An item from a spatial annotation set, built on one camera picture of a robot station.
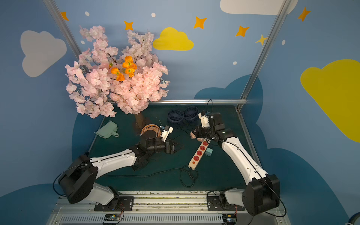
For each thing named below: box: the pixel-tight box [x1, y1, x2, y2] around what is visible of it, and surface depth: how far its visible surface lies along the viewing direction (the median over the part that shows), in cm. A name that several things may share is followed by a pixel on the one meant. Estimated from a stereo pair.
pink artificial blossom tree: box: [65, 25, 171, 132], surface depth 65 cm
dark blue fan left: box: [167, 109, 184, 126], surface depth 104 cm
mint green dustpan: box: [93, 120, 120, 139], surface depth 109 cm
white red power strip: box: [187, 139, 210, 171], surface depth 92 cm
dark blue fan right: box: [182, 105, 200, 126], surface depth 107 cm
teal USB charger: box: [204, 147, 214, 158], surface depth 95 cm
